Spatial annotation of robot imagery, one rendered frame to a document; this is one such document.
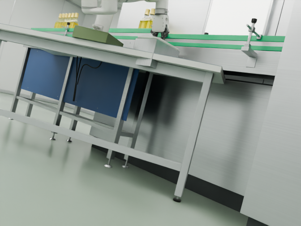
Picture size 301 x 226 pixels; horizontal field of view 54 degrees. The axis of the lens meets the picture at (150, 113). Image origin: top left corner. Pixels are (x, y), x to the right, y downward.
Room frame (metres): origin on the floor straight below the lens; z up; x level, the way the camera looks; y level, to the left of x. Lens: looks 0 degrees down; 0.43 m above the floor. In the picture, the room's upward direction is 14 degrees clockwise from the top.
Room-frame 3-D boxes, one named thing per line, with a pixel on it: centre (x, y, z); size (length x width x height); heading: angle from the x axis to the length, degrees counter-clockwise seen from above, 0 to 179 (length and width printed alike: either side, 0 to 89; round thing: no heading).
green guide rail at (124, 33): (2.52, 0.76, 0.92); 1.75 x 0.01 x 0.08; 49
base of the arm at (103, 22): (1.85, 0.43, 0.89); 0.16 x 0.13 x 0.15; 167
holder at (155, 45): (1.80, 0.04, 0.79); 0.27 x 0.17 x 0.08; 139
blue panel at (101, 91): (2.57, 0.69, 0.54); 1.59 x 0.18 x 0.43; 49
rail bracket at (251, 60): (1.51, -0.40, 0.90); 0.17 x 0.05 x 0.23; 139
